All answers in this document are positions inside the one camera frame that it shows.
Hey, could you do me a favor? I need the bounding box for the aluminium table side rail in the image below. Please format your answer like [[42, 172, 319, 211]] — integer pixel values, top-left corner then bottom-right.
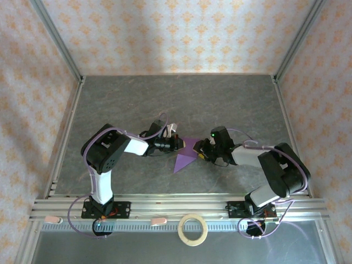
[[271, 75, 315, 199], [43, 76, 86, 199]]

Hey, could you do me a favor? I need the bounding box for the beige tape roll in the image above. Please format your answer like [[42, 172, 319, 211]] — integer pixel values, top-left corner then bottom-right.
[[178, 213, 208, 247]]

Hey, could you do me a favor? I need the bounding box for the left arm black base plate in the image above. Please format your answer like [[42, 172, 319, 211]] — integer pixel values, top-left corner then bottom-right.
[[81, 201, 131, 219]]

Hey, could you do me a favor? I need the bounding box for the purple square paper sheet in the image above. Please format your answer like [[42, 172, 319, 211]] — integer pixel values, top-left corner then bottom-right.
[[173, 136, 206, 174]]

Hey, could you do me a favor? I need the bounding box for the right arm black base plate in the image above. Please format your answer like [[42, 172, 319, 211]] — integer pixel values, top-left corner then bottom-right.
[[227, 200, 278, 220]]

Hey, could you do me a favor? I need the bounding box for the grey metal sheet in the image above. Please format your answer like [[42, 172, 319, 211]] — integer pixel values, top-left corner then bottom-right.
[[29, 230, 335, 264]]

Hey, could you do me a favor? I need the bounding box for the aluminium lower frame bar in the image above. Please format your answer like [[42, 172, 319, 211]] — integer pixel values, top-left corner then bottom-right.
[[15, 221, 42, 264], [315, 219, 344, 264]]

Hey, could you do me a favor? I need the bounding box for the aluminium corner post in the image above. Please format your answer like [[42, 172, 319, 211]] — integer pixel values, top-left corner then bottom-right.
[[28, 0, 85, 83], [273, 0, 330, 83]]

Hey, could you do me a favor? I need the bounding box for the grey slotted cable duct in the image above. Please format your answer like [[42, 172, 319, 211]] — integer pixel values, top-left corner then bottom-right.
[[40, 221, 323, 232]]

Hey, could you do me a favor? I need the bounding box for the aluminium mounting rail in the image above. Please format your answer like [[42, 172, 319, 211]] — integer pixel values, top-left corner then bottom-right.
[[29, 193, 330, 221]]

